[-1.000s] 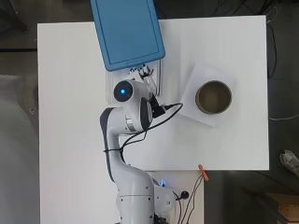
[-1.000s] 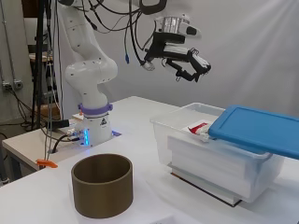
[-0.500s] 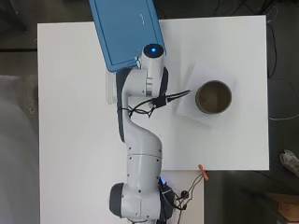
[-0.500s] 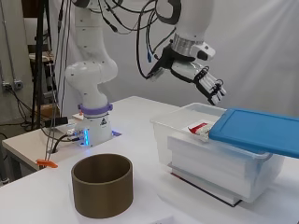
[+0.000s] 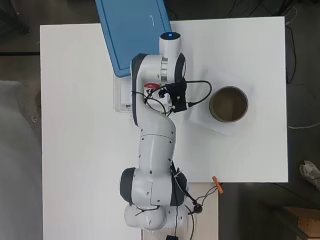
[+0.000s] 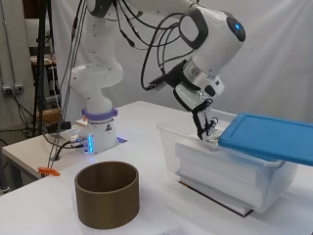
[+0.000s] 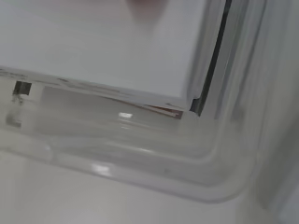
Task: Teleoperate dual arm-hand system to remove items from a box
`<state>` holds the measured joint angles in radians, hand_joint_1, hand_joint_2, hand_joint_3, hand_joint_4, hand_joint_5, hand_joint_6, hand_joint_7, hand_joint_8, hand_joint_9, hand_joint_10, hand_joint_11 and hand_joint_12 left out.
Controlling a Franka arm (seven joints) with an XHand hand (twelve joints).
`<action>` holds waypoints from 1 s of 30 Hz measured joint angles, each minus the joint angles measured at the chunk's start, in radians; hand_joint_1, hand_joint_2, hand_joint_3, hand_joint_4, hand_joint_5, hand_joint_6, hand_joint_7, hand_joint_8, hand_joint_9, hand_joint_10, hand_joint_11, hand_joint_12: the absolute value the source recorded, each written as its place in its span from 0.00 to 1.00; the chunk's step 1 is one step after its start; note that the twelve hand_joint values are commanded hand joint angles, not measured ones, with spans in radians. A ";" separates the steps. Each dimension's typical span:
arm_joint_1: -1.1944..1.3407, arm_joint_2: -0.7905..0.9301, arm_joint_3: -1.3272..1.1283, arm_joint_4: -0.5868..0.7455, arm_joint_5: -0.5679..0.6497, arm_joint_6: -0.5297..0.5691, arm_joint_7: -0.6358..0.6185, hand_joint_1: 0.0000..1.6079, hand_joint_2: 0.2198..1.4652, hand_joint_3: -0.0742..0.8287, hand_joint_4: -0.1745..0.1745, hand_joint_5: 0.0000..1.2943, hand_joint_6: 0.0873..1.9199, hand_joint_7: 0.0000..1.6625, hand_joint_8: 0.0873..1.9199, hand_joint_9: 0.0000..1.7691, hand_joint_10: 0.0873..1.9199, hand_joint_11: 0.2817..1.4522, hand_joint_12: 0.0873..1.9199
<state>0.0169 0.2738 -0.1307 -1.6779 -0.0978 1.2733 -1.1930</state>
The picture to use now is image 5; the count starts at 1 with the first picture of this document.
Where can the grey shoe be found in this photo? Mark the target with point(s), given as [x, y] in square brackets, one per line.
[310, 173]

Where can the wooden crate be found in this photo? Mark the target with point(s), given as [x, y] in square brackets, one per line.
[308, 223]

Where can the black round knob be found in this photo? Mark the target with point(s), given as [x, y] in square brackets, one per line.
[198, 209]

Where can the white seven-joint robot arm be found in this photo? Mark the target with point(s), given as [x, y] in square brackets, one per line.
[156, 150]

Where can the brown round tub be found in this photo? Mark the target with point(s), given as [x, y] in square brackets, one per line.
[213, 113]

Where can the blue plastic box lid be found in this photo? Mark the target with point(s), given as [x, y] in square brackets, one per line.
[130, 33]

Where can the orange clamp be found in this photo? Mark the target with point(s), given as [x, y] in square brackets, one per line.
[217, 185]

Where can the white hanging sheet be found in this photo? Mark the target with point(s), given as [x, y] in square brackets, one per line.
[18, 160]

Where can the clear plastic box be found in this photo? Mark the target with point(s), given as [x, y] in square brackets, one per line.
[117, 100]

